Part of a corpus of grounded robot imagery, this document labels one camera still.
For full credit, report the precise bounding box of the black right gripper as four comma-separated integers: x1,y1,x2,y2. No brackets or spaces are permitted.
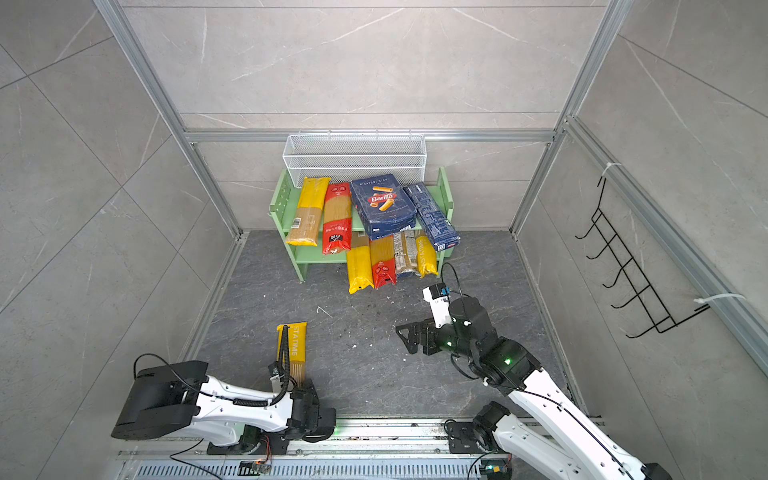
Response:
396,313,480,363

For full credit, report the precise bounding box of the yellow Pastatime spaghetti bag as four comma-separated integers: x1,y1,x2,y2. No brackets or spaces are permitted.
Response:
415,231,438,278

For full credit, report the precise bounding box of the clear black label pasta bag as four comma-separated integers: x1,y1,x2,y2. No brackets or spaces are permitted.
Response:
393,230,418,278

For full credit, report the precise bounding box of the red spaghetti bag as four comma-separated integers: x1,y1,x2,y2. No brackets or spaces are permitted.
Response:
322,182,352,255
369,235,397,289

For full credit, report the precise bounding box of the yellow pasta bag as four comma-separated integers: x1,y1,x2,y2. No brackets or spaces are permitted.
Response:
277,322,308,387
346,231,373,294

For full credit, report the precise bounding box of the long blue spaghetti box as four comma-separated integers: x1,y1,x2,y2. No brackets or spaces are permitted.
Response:
405,182,460,252

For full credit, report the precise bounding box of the blue Barilla rigatoni box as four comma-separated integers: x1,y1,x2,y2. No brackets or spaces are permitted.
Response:
351,174,417,240

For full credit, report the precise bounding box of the yellow top brown spaghetti bag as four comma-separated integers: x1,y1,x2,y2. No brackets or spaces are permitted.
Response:
286,177,331,246

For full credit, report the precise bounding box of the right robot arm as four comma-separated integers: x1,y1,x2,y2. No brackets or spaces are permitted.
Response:
395,296,670,479

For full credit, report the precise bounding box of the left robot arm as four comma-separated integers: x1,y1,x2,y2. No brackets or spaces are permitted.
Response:
111,360,336,449

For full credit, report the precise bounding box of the green metal shelf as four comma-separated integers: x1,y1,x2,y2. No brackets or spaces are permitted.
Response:
269,167,454,282

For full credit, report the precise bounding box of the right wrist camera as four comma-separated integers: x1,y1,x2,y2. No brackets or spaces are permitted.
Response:
422,283,453,328

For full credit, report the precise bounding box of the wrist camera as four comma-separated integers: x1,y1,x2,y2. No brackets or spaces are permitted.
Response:
268,362,285,395
422,283,453,328

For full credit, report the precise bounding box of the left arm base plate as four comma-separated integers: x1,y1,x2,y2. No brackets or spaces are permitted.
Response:
203,422,290,455

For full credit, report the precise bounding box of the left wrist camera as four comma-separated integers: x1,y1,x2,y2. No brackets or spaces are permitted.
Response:
268,362,285,395

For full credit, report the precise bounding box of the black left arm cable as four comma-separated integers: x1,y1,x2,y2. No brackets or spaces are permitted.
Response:
233,325,292,408

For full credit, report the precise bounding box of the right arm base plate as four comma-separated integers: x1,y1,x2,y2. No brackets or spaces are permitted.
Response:
443,419,497,454

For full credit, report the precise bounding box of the white wire mesh basket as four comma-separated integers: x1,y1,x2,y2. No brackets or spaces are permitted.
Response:
283,133,427,188

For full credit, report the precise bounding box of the black wire hook rack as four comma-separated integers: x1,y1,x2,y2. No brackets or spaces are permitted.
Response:
574,177,711,339

